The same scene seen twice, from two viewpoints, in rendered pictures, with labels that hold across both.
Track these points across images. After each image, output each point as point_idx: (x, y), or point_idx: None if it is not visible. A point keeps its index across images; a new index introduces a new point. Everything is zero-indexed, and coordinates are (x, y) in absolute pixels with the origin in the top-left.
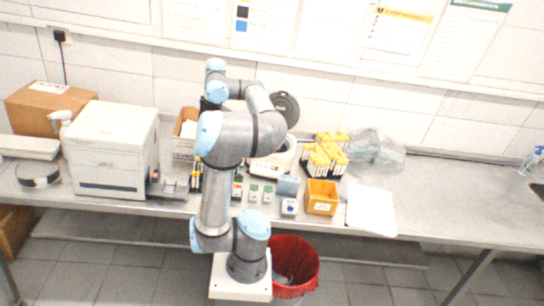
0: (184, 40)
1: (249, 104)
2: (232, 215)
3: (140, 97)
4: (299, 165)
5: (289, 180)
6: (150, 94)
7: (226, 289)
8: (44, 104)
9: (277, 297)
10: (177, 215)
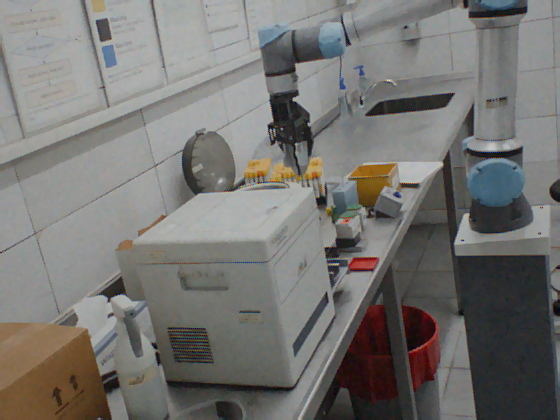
0: (55, 122)
1: (394, 8)
2: (386, 247)
3: (31, 300)
4: None
5: (349, 186)
6: (44, 279)
7: (545, 227)
8: (10, 371)
9: (435, 371)
10: (370, 295)
